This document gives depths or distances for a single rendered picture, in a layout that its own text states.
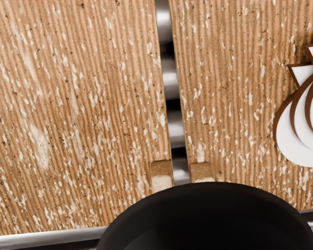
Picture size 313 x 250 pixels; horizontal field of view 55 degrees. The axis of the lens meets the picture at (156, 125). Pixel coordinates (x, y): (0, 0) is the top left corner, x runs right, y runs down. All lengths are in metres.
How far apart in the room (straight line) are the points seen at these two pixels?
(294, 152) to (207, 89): 0.09
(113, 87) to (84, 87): 0.02
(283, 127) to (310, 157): 0.04
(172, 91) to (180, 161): 0.08
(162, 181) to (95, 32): 0.12
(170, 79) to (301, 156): 0.13
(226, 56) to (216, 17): 0.03
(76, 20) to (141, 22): 0.05
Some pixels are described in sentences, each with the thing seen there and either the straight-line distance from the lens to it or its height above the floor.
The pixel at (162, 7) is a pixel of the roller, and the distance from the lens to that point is 0.24.
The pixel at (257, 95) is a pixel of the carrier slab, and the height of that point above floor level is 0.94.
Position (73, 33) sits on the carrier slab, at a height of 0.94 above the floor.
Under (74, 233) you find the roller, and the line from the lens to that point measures 0.35.
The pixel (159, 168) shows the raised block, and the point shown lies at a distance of 0.25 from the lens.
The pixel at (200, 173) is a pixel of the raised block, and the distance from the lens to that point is 0.25.
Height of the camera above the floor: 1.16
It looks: 65 degrees down
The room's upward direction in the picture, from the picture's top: 179 degrees clockwise
